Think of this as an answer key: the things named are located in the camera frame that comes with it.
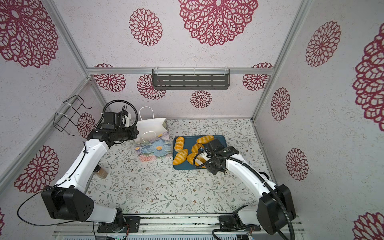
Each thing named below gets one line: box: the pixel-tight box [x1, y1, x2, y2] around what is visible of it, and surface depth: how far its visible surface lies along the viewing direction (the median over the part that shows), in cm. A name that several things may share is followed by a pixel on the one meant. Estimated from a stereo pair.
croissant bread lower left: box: [173, 148, 189, 166], surface depth 96 cm
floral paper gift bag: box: [133, 106, 172, 163], surface depth 90 cm
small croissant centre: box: [191, 143, 204, 154], surface depth 101 cm
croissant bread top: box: [196, 135, 215, 144], surface depth 105 cm
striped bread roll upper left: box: [174, 136, 185, 152], surface depth 102 cm
